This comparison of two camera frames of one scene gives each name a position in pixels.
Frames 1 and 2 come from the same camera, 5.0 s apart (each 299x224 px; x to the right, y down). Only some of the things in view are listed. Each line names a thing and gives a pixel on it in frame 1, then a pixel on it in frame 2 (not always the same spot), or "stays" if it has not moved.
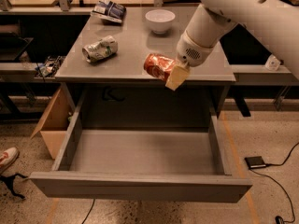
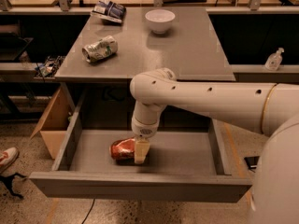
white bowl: (160, 21) stays
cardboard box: (53, 123) stays
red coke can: (158, 66) → (123, 151)
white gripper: (191, 51) → (143, 129)
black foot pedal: (256, 161) stays
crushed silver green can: (105, 48) stays
